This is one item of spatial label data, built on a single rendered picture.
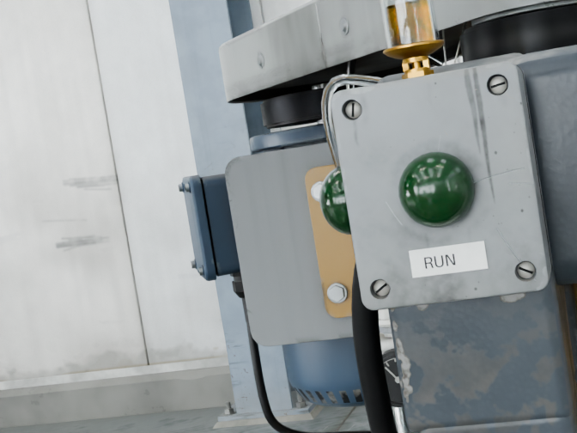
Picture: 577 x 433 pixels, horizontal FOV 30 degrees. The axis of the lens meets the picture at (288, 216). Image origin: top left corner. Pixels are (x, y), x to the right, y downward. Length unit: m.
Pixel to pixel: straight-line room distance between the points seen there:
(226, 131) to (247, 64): 4.56
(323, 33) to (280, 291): 0.24
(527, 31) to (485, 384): 0.20
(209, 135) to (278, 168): 4.61
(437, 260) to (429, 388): 0.08
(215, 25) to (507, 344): 5.07
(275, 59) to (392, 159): 0.44
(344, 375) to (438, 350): 0.45
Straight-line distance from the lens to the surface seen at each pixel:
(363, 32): 0.72
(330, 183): 0.45
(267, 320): 0.91
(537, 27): 0.59
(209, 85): 5.50
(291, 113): 0.94
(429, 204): 0.41
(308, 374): 0.95
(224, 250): 0.92
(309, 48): 0.80
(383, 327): 0.71
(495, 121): 0.43
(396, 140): 0.43
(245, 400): 5.64
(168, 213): 6.09
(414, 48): 0.50
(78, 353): 6.45
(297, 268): 0.90
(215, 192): 0.92
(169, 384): 6.22
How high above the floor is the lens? 1.31
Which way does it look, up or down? 3 degrees down
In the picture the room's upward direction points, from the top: 9 degrees counter-clockwise
